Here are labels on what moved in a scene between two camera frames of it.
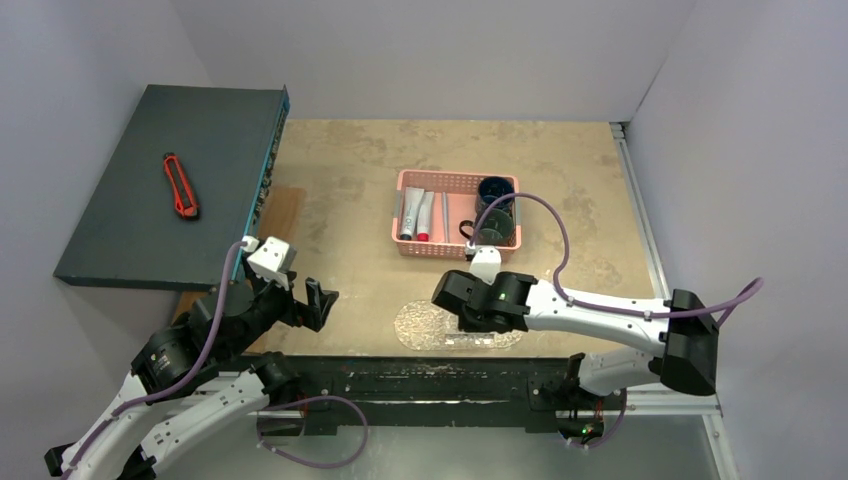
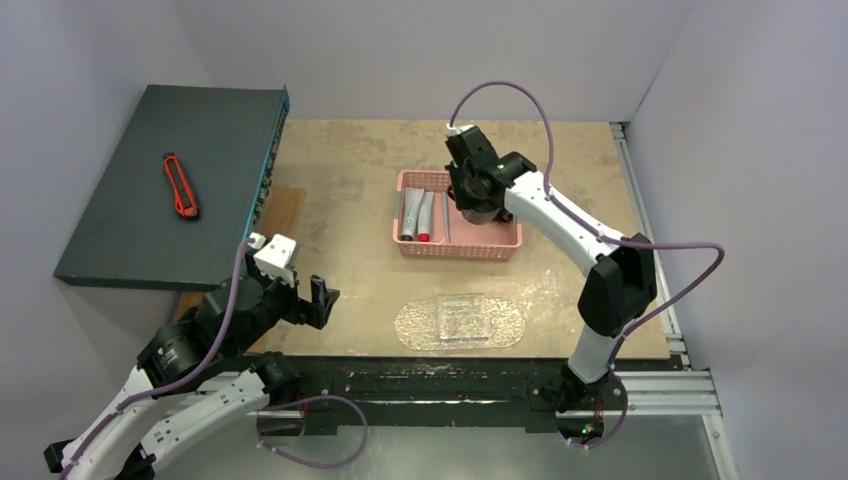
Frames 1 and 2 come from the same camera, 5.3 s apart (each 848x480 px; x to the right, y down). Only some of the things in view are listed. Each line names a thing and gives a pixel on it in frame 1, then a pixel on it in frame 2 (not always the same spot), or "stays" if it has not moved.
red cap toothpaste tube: (424, 217) stays
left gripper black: (319, 301) stays
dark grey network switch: (187, 189) stays
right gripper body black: (447, 294) → (478, 216)
